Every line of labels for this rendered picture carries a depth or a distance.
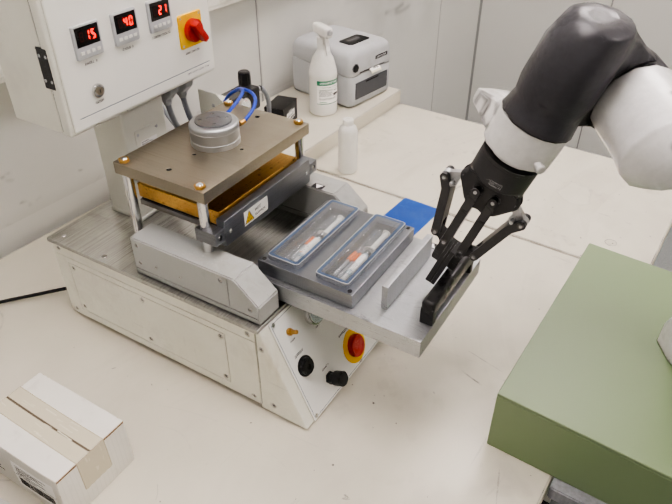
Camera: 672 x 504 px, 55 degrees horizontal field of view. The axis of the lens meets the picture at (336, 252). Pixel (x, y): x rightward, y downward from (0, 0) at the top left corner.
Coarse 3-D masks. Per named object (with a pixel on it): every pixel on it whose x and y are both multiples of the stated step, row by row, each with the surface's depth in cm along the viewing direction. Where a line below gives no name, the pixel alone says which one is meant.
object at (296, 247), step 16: (336, 208) 107; (352, 208) 107; (304, 224) 103; (320, 224) 103; (336, 224) 103; (288, 240) 100; (304, 240) 100; (320, 240) 100; (288, 256) 96; (304, 256) 96
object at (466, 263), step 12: (468, 264) 96; (444, 276) 91; (456, 276) 92; (432, 288) 89; (444, 288) 89; (432, 300) 87; (444, 300) 90; (420, 312) 88; (432, 312) 87; (432, 324) 89
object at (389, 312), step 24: (408, 264) 94; (432, 264) 100; (288, 288) 96; (384, 288) 90; (408, 288) 96; (456, 288) 96; (312, 312) 95; (336, 312) 92; (360, 312) 91; (384, 312) 91; (408, 312) 91; (384, 336) 90; (408, 336) 87; (432, 336) 91
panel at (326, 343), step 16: (272, 320) 97; (288, 320) 99; (304, 320) 102; (288, 336) 99; (304, 336) 102; (320, 336) 105; (336, 336) 108; (288, 352) 99; (304, 352) 102; (320, 352) 104; (336, 352) 108; (368, 352) 114; (288, 368) 99; (320, 368) 104; (336, 368) 107; (352, 368) 111; (304, 384) 101; (320, 384) 104; (304, 400) 101; (320, 400) 104
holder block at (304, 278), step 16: (352, 224) 105; (336, 240) 101; (400, 240) 101; (320, 256) 98; (384, 256) 98; (272, 272) 97; (288, 272) 95; (304, 272) 95; (368, 272) 95; (304, 288) 95; (320, 288) 93; (336, 288) 92; (352, 288) 92; (368, 288) 95; (352, 304) 91
